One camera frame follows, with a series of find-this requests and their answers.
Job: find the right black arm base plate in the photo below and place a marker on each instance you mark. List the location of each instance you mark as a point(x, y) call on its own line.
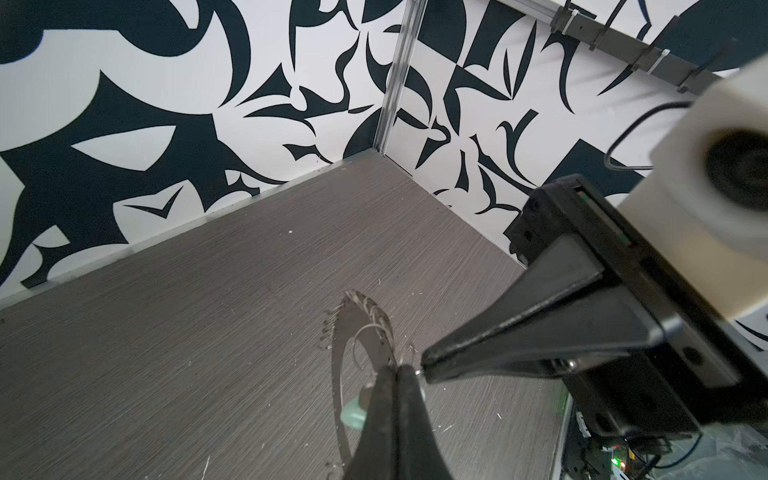
point(581, 456)

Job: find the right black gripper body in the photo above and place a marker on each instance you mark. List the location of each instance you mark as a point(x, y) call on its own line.
point(700, 376)

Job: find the black wall hook rail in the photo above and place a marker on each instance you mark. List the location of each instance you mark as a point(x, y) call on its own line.
point(686, 44)

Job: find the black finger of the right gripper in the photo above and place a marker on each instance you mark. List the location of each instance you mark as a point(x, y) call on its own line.
point(566, 314)

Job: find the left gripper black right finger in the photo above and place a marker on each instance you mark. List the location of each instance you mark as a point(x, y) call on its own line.
point(416, 452)

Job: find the mint green key tag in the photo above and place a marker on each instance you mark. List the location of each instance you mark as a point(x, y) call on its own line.
point(353, 414)

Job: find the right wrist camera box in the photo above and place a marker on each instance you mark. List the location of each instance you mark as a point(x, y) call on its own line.
point(704, 205)

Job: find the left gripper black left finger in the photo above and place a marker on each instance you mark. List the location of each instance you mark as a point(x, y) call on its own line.
point(375, 456)

